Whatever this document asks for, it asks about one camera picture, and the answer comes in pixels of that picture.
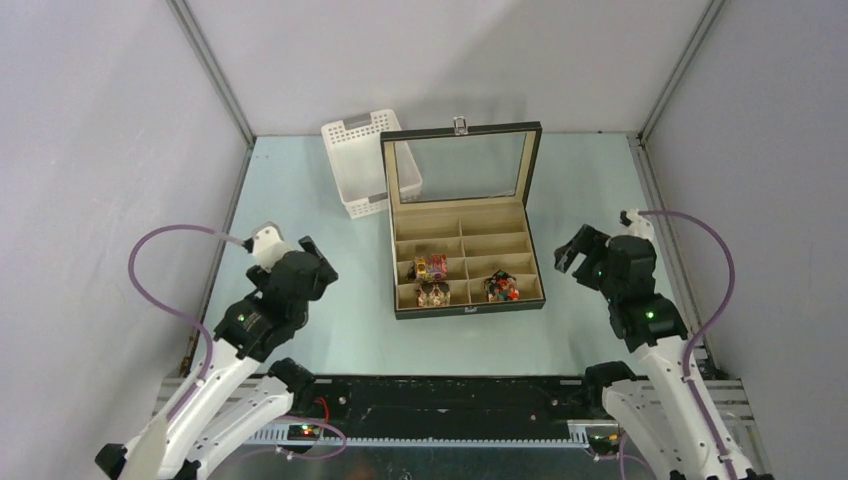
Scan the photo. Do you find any rolled tie far compartment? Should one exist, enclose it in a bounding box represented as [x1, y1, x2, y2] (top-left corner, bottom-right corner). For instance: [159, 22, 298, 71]
[415, 281, 451, 308]

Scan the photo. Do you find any colourful patterned tie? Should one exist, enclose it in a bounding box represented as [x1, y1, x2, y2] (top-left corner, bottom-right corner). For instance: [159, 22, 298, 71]
[408, 254, 449, 282]

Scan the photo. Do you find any black compartment tie box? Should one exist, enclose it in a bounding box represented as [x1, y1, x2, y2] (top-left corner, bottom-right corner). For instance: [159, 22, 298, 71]
[380, 117, 546, 320]

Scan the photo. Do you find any rolled tie compartment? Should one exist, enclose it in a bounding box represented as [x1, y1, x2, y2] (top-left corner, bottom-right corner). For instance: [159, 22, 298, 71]
[415, 281, 451, 308]
[483, 270, 520, 303]

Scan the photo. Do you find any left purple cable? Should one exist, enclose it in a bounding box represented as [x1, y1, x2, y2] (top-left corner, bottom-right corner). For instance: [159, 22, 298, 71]
[127, 224, 349, 465]

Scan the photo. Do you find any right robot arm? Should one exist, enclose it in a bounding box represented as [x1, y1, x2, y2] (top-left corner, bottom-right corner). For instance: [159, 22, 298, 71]
[554, 223, 768, 479]

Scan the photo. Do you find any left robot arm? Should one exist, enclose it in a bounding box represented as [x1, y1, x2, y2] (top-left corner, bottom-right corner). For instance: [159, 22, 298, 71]
[95, 225, 338, 479]

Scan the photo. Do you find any white perforated plastic basket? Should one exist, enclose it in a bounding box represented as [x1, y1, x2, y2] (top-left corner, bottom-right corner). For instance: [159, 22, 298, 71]
[321, 109, 401, 219]

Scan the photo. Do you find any rolled tie near compartment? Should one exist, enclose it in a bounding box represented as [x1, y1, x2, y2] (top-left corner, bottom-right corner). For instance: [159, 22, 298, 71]
[483, 270, 520, 303]

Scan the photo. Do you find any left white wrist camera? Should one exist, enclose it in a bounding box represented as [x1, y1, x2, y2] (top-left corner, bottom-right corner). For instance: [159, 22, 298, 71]
[243, 222, 293, 272]

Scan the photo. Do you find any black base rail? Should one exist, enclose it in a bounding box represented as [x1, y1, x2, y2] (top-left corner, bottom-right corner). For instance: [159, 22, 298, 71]
[290, 375, 610, 441]

